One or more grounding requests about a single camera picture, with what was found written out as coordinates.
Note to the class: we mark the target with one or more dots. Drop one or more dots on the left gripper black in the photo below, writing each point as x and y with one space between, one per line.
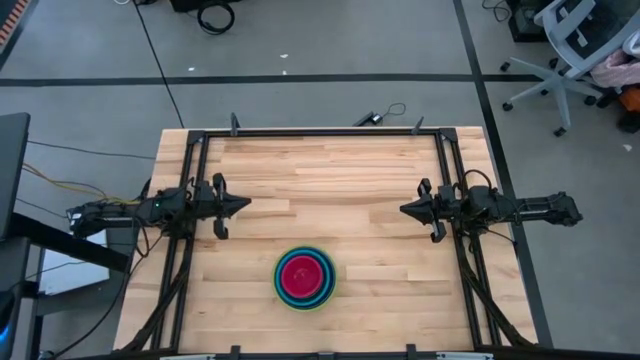
207 205

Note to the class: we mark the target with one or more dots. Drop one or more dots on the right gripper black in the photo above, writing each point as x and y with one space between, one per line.
447 207

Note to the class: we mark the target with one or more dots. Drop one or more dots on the pink plastic bowl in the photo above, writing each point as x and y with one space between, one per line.
302 277

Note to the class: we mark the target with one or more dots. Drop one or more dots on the light blue plastic bowl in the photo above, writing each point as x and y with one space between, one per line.
329 280

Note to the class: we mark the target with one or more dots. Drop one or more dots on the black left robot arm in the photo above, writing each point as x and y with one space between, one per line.
125 212

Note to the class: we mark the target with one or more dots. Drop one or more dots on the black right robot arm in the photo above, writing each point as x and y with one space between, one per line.
540 207

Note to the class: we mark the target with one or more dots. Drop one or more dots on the stacked colourful bowls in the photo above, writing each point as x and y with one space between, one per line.
274 279

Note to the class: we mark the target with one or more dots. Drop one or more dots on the black clamp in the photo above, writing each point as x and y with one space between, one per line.
234 124
418 126

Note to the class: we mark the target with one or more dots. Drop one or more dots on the white board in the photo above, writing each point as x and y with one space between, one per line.
75 272

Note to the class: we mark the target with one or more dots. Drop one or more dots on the grey mesh office chair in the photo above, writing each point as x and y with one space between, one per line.
562 75

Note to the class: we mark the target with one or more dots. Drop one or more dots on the black equipment box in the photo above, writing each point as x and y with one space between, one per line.
525 22

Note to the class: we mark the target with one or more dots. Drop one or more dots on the dark flat monitor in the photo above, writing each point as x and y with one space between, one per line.
12 170

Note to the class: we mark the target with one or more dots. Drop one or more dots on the pink cloth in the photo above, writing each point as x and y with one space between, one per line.
615 67

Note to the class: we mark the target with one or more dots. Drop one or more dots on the black aluminium rig frame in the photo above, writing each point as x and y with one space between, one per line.
320 133

